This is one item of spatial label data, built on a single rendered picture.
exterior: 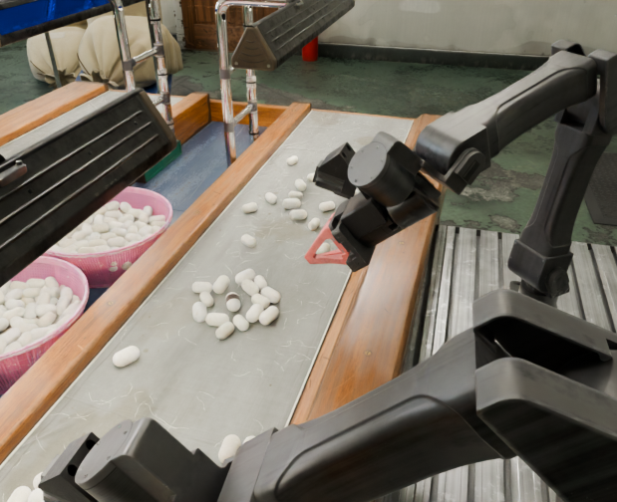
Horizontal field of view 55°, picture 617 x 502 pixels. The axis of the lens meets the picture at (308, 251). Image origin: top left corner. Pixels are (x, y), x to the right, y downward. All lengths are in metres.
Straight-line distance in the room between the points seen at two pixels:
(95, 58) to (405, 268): 3.18
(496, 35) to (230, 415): 4.74
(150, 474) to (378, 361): 0.43
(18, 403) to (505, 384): 0.64
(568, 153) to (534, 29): 4.39
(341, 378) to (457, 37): 4.65
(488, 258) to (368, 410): 0.88
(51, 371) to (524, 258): 0.71
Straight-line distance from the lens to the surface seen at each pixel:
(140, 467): 0.46
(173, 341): 0.89
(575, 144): 0.92
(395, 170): 0.69
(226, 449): 0.71
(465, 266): 1.20
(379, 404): 0.37
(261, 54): 1.03
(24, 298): 1.07
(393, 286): 0.95
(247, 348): 0.86
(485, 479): 0.83
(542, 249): 0.96
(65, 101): 1.92
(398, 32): 5.31
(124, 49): 1.43
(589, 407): 0.33
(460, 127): 0.75
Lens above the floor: 1.31
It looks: 32 degrees down
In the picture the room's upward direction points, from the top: straight up
